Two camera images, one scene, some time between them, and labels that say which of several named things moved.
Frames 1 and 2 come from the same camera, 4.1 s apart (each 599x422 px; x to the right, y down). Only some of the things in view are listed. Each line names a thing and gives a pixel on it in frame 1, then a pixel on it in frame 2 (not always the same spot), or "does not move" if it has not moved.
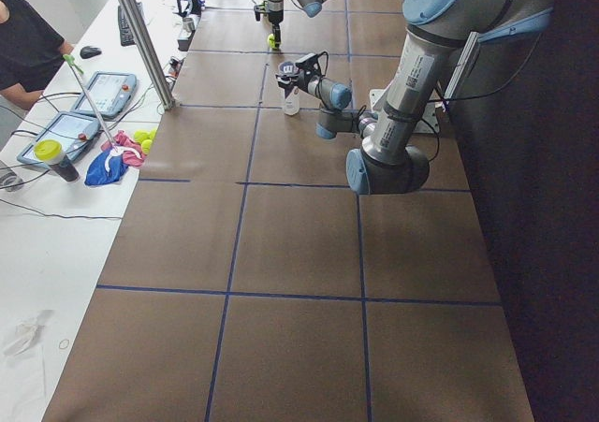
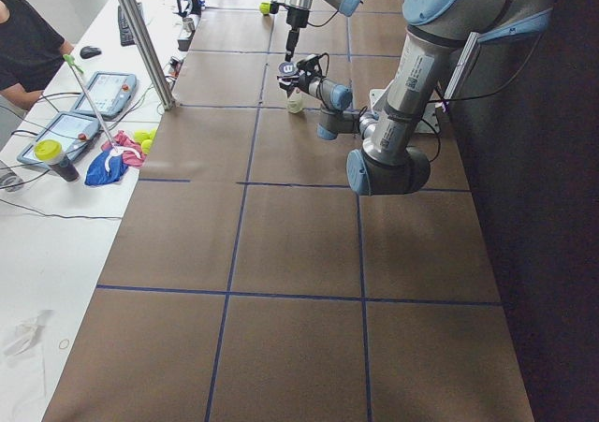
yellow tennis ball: (270, 40) → (294, 105)
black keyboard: (126, 36) does not move
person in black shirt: (31, 51) does not move
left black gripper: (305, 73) does not move
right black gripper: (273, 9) → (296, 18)
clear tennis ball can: (286, 77) does not move
